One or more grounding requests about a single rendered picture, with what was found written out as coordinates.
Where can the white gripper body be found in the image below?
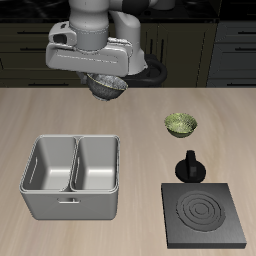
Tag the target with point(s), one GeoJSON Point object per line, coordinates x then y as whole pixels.
{"type": "Point", "coordinates": [90, 60]}

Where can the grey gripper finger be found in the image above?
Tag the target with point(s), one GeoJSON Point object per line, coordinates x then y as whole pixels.
{"type": "Point", "coordinates": [83, 77]}

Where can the black bowl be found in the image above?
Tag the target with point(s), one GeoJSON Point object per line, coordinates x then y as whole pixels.
{"type": "Point", "coordinates": [106, 87]}

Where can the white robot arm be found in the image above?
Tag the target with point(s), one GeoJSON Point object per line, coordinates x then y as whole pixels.
{"type": "Point", "coordinates": [125, 30]}

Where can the green bowl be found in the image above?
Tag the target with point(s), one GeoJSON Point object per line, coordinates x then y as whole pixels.
{"type": "Point", "coordinates": [180, 125]}

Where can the white two-bin basket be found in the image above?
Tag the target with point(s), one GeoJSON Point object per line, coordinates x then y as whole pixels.
{"type": "Point", "coordinates": [71, 176]}

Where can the round black knob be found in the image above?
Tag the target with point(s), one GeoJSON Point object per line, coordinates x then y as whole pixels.
{"type": "Point", "coordinates": [190, 168]}

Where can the dark grey stove plate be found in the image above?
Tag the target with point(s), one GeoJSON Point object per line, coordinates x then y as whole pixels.
{"type": "Point", "coordinates": [201, 215]}

